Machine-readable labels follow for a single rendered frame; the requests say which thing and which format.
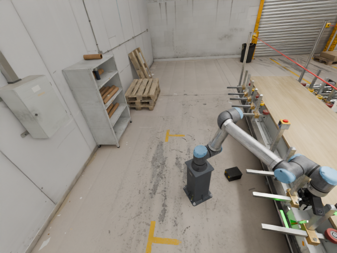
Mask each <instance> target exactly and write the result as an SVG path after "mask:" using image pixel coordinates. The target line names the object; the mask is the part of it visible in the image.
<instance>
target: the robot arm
mask: <svg viewBox="0 0 337 253"><path fill-rule="evenodd" d="M242 118H243V113H242V111H241V109H240V108H238V107H234V108H232V109H229V110H226V111H223V112H221V113H220V114H219V116H218V118H217V124H218V127H219V128H218V130H217V132H216V133H215V135H214V137H213V139H212V140H210V141H209V142H208V144H207V145H205V146H203V145H198V146H196V147H195V148H194V151H193V160H192V163H191V166H192V168H193V169H194V170H195V171H197V172H203V171H205V170H206V169H207V162H206V159H209V158H211V157H213V156H215V155H217V154H219V153H221V151H222V149H223V148H222V145H221V144H222V143H223V141H224V140H225V138H226V137H227V135H228V134H230V135H231V136H232V137H233V138H235V139H236V140H237V141H238V142H239V143H241V144H242V145H243V146H244V147H245V148H247V149H248V150H249V151H250V152H251V153H253V154H254V155H255V156H256V157H257V158H259V159H260V160H261V161H262V162H263V163H264V164H266V165H267V166H268V167H269V168H270V169H271V170H272V171H273V172H274V176H275V177H276V179H277V180H279V181H280V182H282V183H285V184H289V183H291V182H294V181H295V180H296V179H297V178H299V177H300V176H302V175H303V174H305V175H306V176H307V177H309V178H310V179H311V181H310V182H309V183H307V188H300V189H299V190H300V192H299V190H298V191H297V193H298V195H299V197H300V198H301V200H300V199H297V201H298V204H299V209H300V210H309V209H312V210H313V213H314V215H318V216H325V213H324V209H323V204H322V200H321V197H325V196H326V195H327V194H328V193H329V192H330V191H331V190H332V189H333V188H334V187H335V186H336V185H337V171H336V170H335V169H333V168H331V167H328V166H320V165H319V164H317V163H315V162H314V161H312V160H310V159H309V158H307V157H306V156H304V155H302V154H295V155H294V156H292V157H291V158H290V159H289V160H288V163H287V162H286V161H284V160H283V159H281V158H280V157H278V156H277V155H276V154H274V153H273V152H272V151H270V150H269V149H268V148H266V147H265V146H264V145H262V144H261V143H260V142H258V141H257V140H256V139H254V138H253V137H252V136H250V135H249V134H248V133H246V132H245V131H243V130H242V129H241V128H239V127H238V126H237V125H236V123H237V121H238V120H241V119H242Z"/></svg>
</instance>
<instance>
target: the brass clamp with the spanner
mask: <svg viewBox="0 0 337 253"><path fill-rule="evenodd" d="M300 226H301V229H302V230H304V231H306V233H307V235H308V237H306V241H307V243H308V244H310V245H316V246H317V245H319V244H320V241H319V239H318V237H317V235H316V233H315V231H314V230H309V229H307V228H306V225H305V223H303V224H302V225H300ZM313 238H316V239H317V242H316V241H314V240H313Z"/></svg>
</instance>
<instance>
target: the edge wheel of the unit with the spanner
mask: <svg viewBox="0 0 337 253"><path fill-rule="evenodd" d="M324 234H325V236H326V238H327V239H328V240H329V241H331V242H332V243H334V244H337V230H335V229H333V228H328V229H327V230H325V232H324Z"/></svg>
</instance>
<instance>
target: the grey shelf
mask: <svg viewBox="0 0 337 253"><path fill-rule="evenodd" d="M102 57H103V58H102V59H92V60H85V59H83V60H81V61H79V62H77V63H75V64H73V65H71V66H69V67H67V68H65V69H63V70H62V72H63V74H64V76H65V78H66V80H67V83H68V85H69V87H70V89H71V91H72V93H73V95H74V97H75V99H76V101H77V103H78V105H79V107H80V109H81V112H82V114H83V116H84V118H85V120H86V122H87V124H88V126H89V128H90V130H91V132H92V134H93V136H94V138H95V141H96V143H97V145H98V147H99V148H100V147H101V146H100V145H117V148H119V147H120V145H119V143H118V142H119V140H120V137H121V135H122V134H123V132H124V131H125V129H126V127H127V125H128V123H129V121H130V122H132V121H131V117H130V113H129V109H128V106H127V102H126V98H125V94H124V91H123V87H122V83H121V79H120V75H119V72H118V68H117V64H116V60H115V57H114V54H105V55H102ZM94 68H97V69H100V68H101V69H103V70H104V72H103V73H102V74H101V75H100V78H101V79H100V80H97V79H96V78H94V75H93V72H92V71H94V70H93V69H94ZM113 85H115V86H116V87H118V88H119V90H118V91H117V92H116V93H115V94H114V95H113V96H112V97H111V98H110V99H109V100H108V102H107V103H106V104H105V105H104V102H103V100H102V97H101V94H100V91H99V90H100V89H101V88H102V87H103V86H105V87H107V86H110V87H111V86H113ZM111 103H112V104H113V105H115V104H116V103H119V106H118V107H117V109H116V110H115V112H114V113H113V115H112V116H111V118H110V119H109V116H108V113H107V110H106V109H107V108H108V107H109V106H110V104H111Z"/></svg>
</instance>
